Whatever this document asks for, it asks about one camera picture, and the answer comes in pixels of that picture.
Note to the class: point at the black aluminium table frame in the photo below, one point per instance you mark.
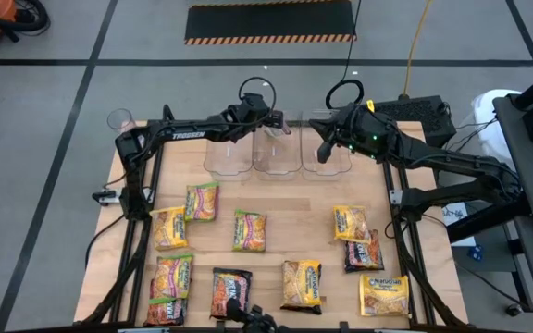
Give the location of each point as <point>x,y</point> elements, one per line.
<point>386,182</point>

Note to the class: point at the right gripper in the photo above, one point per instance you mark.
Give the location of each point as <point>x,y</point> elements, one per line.
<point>363,131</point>

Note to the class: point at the white paper sheet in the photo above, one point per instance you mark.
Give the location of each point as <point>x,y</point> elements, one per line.
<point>454,215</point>

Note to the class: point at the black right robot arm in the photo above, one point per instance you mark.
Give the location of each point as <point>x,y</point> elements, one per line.
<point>456,162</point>

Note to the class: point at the small blue object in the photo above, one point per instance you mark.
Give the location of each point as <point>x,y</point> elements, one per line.
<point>475,253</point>

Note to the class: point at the orange noodle pack green band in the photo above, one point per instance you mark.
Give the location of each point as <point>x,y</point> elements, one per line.
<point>164,313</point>

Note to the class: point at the grey metal mounting bracket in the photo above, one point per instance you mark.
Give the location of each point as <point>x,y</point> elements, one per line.
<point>107,198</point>
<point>395,196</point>

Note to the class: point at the clear plastic bin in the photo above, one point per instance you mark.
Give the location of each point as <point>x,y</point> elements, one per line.
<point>229,159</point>
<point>336,169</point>
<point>278,157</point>

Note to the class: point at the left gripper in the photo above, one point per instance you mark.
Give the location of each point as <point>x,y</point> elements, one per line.
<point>250,118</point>

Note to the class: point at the black yellow striped floor mat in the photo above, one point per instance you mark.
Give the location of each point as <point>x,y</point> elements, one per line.
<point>271,20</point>

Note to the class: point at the black device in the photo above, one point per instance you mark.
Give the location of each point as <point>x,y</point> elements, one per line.
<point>257,321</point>

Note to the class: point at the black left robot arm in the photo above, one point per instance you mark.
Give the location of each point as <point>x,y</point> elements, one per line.
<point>188,134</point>

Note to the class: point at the clear plastic cup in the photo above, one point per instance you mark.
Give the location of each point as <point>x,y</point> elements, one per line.
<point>120,120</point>

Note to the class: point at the black caster wheel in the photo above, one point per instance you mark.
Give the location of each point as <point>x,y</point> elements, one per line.
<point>513,310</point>

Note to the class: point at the yellow chicken ramen pack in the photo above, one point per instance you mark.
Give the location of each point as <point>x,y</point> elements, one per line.
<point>350,224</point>
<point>301,284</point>
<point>383,296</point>
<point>169,229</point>

